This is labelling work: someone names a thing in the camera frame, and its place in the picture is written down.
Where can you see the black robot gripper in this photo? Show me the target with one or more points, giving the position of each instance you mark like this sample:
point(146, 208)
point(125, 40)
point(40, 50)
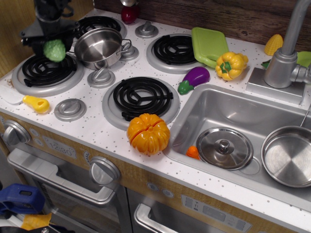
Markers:
point(40, 32)

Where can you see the green bumpy toy squash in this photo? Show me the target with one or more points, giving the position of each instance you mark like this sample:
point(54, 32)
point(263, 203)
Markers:
point(54, 50)

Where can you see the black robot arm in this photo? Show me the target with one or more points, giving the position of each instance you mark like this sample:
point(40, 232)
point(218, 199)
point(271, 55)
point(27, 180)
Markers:
point(51, 10)

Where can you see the small steel pot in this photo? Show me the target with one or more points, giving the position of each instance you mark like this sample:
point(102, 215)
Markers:
point(99, 48)

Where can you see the silver stove knob behind pot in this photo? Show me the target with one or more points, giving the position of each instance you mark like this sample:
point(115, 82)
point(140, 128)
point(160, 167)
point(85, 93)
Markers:
point(129, 52)

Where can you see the steel pot lid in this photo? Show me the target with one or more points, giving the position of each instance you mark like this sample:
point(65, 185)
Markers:
point(224, 147)

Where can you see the steel frying pan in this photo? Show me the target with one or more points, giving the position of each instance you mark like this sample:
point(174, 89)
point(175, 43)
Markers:
point(286, 155)

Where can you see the front left black burner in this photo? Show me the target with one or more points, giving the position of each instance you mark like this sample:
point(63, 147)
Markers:
point(38, 76)

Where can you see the silver stove knob middle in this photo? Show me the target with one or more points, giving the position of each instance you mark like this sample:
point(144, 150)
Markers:
point(101, 78)

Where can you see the silver stove knob front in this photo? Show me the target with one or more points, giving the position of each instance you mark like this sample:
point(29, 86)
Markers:
point(70, 110)

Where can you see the red toy bottle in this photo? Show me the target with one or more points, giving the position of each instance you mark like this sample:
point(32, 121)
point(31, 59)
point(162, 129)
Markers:
point(130, 11)

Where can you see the centre front black burner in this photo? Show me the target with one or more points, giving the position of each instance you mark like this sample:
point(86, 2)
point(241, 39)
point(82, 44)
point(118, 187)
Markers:
point(132, 97)

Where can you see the silver stove knob back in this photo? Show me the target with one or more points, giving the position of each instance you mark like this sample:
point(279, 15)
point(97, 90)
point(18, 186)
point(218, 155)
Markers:
point(146, 31)

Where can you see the silver oven dial left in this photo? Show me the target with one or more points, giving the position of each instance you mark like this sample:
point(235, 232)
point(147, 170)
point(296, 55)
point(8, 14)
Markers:
point(15, 133)

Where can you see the silver oven dial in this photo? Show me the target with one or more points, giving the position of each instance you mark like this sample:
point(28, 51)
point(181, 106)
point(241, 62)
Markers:
point(15, 133)
point(102, 171)

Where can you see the back right black burner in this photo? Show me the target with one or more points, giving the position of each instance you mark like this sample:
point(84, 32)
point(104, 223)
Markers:
point(172, 54)

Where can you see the orange toy pumpkin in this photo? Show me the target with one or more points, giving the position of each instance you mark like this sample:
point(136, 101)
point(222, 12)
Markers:
point(148, 134)

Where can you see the silver oven dial right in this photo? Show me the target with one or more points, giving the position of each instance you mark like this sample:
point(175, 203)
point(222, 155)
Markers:
point(102, 171)

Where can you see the purple toy eggplant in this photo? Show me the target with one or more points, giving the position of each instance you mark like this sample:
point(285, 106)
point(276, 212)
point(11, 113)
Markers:
point(194, 78)

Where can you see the green plastic cutting board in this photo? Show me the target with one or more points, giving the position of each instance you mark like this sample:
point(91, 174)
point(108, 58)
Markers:
point(208, 45)

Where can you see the blue clamp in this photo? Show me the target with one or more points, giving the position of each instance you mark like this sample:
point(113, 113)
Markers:
point(21, 199)

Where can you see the orange toy carrot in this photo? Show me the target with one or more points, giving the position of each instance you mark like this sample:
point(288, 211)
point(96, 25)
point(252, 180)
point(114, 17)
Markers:
point(193, 152)

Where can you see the yellow cloth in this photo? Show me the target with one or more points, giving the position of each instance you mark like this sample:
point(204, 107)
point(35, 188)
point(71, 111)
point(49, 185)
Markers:
point(32, 221)

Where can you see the yellow toy bell pepper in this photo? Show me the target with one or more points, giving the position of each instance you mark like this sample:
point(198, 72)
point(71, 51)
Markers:
point(230, 65)

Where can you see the yellow toy corn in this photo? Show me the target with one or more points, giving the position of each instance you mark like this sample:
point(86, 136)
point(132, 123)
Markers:
point(273, 44)

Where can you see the silver toy faucet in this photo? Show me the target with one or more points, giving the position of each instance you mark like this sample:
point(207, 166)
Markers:
point(284, 79)

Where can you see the yellow handled white spatula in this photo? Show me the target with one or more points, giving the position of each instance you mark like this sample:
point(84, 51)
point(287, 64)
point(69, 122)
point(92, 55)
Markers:
point(11, 96)

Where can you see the silver oven door handle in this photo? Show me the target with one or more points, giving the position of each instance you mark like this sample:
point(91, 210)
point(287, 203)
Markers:
point(46, 172)

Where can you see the silver dishwasher door handle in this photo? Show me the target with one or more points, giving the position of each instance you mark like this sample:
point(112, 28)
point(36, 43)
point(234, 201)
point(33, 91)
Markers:
point(154, 219)

